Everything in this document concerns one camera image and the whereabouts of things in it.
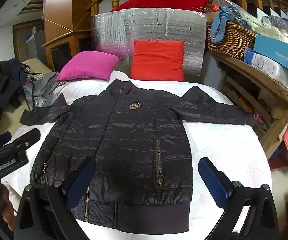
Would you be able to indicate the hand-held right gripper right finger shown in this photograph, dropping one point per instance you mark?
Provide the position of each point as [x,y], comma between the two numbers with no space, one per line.
[212,180]

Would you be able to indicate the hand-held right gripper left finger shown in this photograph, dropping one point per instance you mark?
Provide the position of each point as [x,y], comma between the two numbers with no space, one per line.
[84,180]

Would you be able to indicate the black puffer jacket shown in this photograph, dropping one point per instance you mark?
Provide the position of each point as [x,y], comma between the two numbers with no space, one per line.
[124,142]

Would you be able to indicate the person's left hand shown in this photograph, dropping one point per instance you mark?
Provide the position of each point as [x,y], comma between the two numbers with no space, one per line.
[6,205]

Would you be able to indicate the grey garment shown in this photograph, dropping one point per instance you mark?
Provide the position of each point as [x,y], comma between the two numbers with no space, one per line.
[44,85]

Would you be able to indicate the beige sofa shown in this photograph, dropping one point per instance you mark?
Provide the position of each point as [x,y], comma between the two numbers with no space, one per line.
[36,65]

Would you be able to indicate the magenta pillow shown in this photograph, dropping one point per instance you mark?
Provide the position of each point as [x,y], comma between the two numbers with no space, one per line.
[89,65]

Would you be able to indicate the brown woven blind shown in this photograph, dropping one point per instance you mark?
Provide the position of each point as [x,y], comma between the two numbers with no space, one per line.
[21,40]

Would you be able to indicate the wooden bench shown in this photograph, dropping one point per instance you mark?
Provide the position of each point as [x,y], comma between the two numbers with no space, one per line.
[278,92]

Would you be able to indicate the white patterned packet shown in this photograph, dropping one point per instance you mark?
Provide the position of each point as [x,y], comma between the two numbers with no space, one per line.
[266,66]

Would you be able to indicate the red pillow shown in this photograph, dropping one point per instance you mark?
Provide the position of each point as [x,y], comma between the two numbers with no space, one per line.
[156,60]

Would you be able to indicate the wooden cabinet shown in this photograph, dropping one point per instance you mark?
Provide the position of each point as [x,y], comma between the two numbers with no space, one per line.
[59,10]

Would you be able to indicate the white air conditioner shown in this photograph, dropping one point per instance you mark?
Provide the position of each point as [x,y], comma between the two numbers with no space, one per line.
[31,2]

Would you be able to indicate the wicker basket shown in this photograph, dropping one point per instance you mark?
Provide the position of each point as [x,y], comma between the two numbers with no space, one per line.
[233,42]

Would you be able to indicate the blue cardboard box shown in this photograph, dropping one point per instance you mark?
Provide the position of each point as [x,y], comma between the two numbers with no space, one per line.
[276,52]

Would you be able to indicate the blue cloth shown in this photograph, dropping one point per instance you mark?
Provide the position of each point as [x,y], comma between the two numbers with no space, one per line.
[221,20]

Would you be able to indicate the clear plastic bag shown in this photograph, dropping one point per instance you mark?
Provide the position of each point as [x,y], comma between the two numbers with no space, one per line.
[276,32]

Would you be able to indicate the silver foil insulation mat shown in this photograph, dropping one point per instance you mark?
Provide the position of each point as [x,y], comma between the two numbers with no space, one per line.
[159,25]

